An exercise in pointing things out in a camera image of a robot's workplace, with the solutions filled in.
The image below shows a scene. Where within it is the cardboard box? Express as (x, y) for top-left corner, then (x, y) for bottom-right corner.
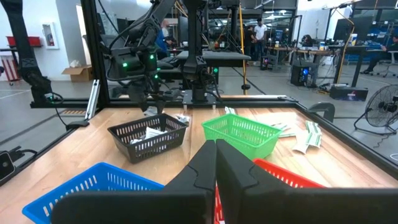
(61, 64), (95, 83)

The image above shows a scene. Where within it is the blue plastic basket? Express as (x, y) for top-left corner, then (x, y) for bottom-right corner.
(21, 161), (165, 224)

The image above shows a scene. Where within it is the grey table-level camera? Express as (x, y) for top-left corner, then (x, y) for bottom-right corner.
(0, 151), (16, 182)

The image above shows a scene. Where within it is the white wall cabinet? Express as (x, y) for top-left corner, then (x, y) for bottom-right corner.
(41, 22), (60, 50)

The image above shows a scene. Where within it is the yellow cable black knob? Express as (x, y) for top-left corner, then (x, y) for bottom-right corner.
(238, 0), (252, 96)

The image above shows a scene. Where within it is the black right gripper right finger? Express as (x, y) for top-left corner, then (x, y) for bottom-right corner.
(216, 138), (398, 224)

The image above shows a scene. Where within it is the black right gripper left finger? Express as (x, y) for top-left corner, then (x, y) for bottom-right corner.
(50, 139), (218, 224)

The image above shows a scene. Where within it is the black floor fan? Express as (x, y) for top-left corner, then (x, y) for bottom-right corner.
(354, 84), (398, 136)

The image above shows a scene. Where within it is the black computer tower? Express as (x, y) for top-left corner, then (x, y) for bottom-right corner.
(290, 60), (312, 86)
(260, 55), (272, 71)

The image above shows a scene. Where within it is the black plastic basket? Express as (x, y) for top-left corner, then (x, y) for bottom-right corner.
(107, 113), (189, 165)

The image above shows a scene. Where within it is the black desk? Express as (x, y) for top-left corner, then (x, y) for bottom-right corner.
(176, 50), (252, 68)

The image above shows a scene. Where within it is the red plastic basket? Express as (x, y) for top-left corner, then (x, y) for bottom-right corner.
(213, 157), (326, 224)

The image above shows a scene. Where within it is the large black screen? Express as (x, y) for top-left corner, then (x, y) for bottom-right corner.
(333, 16), (374, 43)

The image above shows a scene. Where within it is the red storage bin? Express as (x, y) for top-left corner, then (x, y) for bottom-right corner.
(6, 35), (42, 48)

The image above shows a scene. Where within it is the long wooden table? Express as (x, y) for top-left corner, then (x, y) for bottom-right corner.
(267, 44), (384, 55)

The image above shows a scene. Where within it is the silver aluminium bar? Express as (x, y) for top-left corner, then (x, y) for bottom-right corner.
(65, 79), (101, 131)

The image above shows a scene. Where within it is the black floor box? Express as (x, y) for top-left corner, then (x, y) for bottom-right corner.
(329, 85), (369, 102)

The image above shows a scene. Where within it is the black frame clamp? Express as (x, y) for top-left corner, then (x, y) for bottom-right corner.
(307, 102), (336, 124)

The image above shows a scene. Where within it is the green plastic basket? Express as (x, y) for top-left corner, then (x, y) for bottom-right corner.
(201, 113), (284, 161)

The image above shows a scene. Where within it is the black aluminium rig frame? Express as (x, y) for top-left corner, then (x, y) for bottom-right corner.
(0, 0), (398, 187)

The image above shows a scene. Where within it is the person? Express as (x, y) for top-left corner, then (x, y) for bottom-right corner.
(299, 32), (318, 48)
(244, 24), (256, 62)
(155, 20), (177, 60)
(253, 17), (268, 65)
(360, 34), (398, 75)

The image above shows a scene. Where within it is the yellow hanging cable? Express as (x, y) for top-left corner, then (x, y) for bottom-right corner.
(336, 26), (356, 83)

